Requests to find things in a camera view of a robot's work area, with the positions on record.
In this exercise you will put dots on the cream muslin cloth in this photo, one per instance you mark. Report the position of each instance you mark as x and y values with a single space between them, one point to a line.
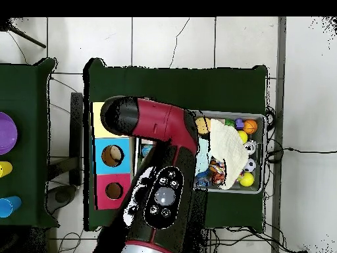
229 153

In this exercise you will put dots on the clear mesh bin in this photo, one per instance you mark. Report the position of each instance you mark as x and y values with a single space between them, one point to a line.
253 187

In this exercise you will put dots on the purple plate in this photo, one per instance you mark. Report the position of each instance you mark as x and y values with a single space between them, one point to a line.
6 133

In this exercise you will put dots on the dark green side table cloth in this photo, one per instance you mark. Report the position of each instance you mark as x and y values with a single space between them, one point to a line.
31 105

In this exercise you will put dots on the dark green tablecloth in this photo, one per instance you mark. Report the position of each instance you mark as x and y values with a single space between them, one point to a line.
221 84

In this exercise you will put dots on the blue cup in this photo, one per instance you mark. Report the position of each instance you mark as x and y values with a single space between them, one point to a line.
9 206

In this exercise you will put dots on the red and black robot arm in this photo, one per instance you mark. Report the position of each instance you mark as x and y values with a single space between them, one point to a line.
163 121

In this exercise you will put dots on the blue globe ball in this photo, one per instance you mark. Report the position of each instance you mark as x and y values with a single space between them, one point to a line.
147 151

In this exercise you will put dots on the wooden box with three holes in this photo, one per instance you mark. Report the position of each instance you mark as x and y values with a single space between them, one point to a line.
100 158

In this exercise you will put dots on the yellow cup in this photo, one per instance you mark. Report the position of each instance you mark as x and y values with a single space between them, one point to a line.
5 169

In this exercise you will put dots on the black tripod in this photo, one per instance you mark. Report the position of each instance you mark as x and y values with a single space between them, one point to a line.
6 24

